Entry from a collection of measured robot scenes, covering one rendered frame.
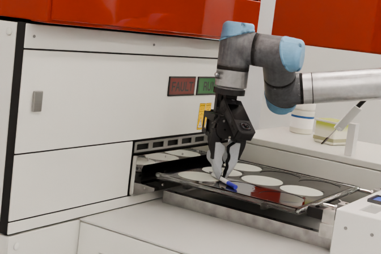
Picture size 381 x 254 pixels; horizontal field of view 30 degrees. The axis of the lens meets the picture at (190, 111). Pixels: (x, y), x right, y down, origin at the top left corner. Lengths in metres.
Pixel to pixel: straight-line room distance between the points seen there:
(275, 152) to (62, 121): 0.72
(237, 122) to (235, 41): 0.18
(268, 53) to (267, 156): 0.45
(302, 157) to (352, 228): 0.65
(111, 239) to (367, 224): 0.52
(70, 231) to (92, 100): 0.28
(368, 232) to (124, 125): 0.60
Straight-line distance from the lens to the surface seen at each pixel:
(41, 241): 1.47
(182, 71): 1.75
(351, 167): 1.86
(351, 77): 1.69
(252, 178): 1.75
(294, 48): 1.58
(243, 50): 1.60
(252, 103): 5.38
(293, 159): 1.92
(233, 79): 1.61
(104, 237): 1.50
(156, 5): 1.55
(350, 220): 1.29
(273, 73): 1.62
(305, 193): 1.67
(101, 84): 1.50
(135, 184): 1.65
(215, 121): 1.62
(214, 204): 1.65
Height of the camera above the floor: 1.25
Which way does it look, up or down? 7 degrees down
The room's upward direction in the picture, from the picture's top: 7 degrees clockwise
